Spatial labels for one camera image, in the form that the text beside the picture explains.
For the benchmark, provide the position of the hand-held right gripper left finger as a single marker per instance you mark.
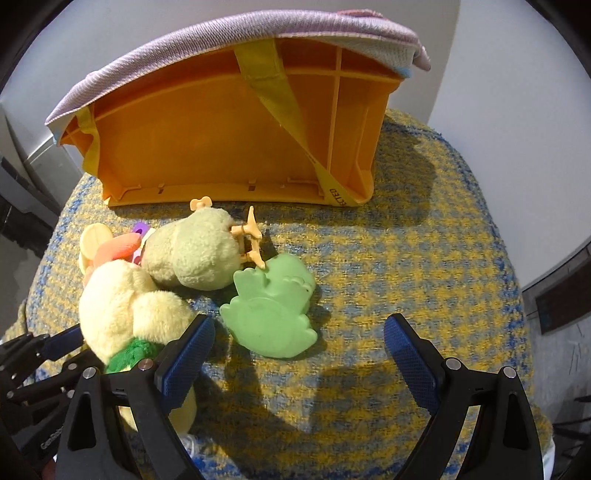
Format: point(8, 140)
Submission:
point(184, 364)

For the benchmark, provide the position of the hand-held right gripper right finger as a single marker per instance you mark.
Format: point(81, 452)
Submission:
point(411, 364)

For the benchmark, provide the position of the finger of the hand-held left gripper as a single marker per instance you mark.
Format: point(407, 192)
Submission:
point(51, 381)
point(60, 345)

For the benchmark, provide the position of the yellow plush duck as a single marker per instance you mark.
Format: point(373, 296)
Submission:
point(120, 304)

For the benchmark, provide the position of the green plastic frog toy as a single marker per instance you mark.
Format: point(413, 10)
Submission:
point(268, 314)

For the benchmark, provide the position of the pale green plush toy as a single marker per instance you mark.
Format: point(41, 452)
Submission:
point(194, 249)

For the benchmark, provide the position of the yellow blue houndstooth blanket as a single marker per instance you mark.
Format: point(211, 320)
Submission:
point(392, 258)

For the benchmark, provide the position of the cream round plastic toy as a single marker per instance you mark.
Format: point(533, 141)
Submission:
point(94, 242)

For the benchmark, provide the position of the purple small toy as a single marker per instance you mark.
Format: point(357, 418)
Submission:
point(141, 229)

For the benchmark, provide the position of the dark wooden cabinet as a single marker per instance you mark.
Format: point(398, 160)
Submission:
point(561, 304)

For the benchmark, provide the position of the white bed sheet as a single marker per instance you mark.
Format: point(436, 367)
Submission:
point(548, 459)

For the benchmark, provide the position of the orange plastic crate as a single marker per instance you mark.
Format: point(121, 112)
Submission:
point(184, 138)

